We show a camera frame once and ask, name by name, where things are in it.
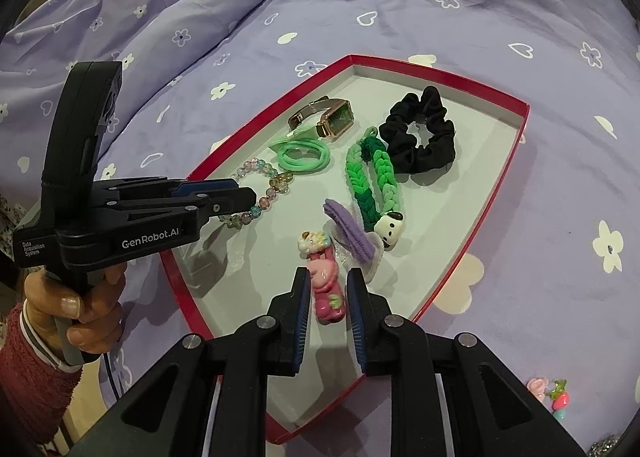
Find purple floral bed duvet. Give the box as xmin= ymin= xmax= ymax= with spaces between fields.
xmin=1 ymin=0 xmax=639 ymax=446

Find purple hair tie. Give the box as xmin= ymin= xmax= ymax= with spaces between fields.
xmin=322 ymin=198 xmax=385 ymax=268

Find green braided strap with dog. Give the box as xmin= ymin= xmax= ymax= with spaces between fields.
xmin=345 ymin=125 xmax=406 ymax=253

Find black velvet scrunchie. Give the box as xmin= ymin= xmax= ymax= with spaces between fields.
xmin=378 ymin=85 xmax=456 ymax=175

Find light green hair tie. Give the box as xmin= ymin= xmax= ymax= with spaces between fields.
xmin=268 ymin=130 xmax=332 ymax=174

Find red knit sleeve forearm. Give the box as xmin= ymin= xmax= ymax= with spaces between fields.
xmin=1 ymin=304 xmax=82 ymax=455

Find pastel bead bracelet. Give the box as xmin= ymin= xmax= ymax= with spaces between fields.
xmin=219 ymin=156 xmax=295 ymax=230

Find pink cartoon hair clip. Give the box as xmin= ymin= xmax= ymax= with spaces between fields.
xmin=297 ymin=231 xmax=346 ymax=325

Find person's left hand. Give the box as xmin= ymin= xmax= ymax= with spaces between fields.
xmin=23 ymin=263 xmax=127 ymax=357

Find colourful charm hair clip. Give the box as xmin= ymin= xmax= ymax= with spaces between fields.
xmin=526 ymin=377 xmax=570 ymax=421

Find red shallow tray box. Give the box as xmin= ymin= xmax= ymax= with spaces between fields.
xmin=159 ymin=54 xmax=532 ymax=445

